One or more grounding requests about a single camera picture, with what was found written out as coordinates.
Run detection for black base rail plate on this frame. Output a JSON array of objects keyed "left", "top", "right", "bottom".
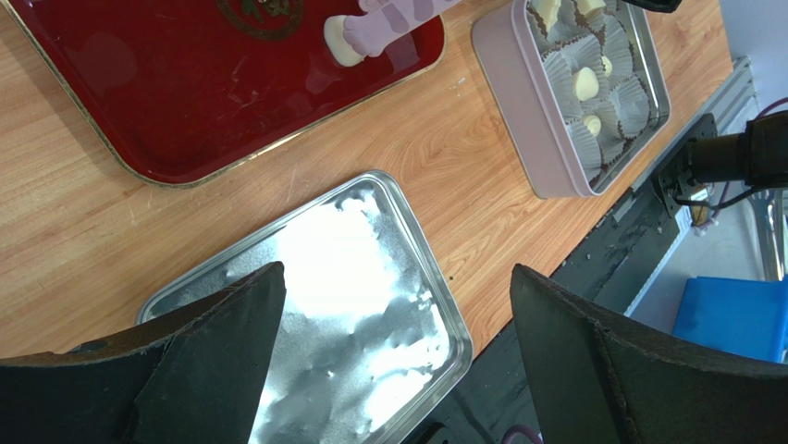
[{"left": 400, "top": 112, "right": 721, "bottom": 444}]

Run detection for white rectangular chocolate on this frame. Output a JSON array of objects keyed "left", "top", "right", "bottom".
[
  {"left": 529, "top": 0, "right": 561, "bottom": 32},
  {"left": 575, "top": 0, "right": 607, "bottom": 19}
]

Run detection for silver tin lid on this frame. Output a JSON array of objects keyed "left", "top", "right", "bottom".
[{"left": 137, "top": 170, "right": 474, "bottom": 443}]

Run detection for white heart chocolate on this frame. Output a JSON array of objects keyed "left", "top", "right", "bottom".
[
  {"left": 573, "top": 67, "right": 600, "bottom": 102},
  {"left": 323, "top": 15, "right": 365, "bottom": 68}
]

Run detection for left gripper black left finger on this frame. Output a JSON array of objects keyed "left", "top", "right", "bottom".
[{"left": 1, "top": 262, "right": 286, "bottom": 443}]

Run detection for pink metal tin box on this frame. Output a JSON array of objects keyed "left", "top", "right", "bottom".
[{"left": 472, "top": 1, "right": 670, "bottom": 199}]

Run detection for white oval chocolate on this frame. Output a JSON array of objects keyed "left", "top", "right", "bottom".
[
  {"left": 582, "top": 114, "right": 602, "bottom": 137},
  {"left": 600, "top": 55, "right": 613, "bottom": 78}
]

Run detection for red lacquer tray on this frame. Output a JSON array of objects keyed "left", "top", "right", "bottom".
[{"left": 5, "top": 0, "right": 446, "bottom": 189}]

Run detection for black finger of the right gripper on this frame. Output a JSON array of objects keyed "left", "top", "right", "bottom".
[{"left": 622, "top": 0, "right": 682, "bottom": 14}]

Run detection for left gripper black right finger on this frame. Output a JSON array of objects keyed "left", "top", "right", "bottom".
[{"left": 510, "top": 265, "right": 787, "bottom": 443}]

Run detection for blue plastic object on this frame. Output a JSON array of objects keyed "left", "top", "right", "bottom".
[{"left": 672, "top": 277, "right": 787, "bottom": 364}]

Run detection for pink handled metal tongs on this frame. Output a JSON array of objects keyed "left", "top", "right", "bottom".
[{"left": 339, "top": 0, "right": 459, "bottom": 58}]

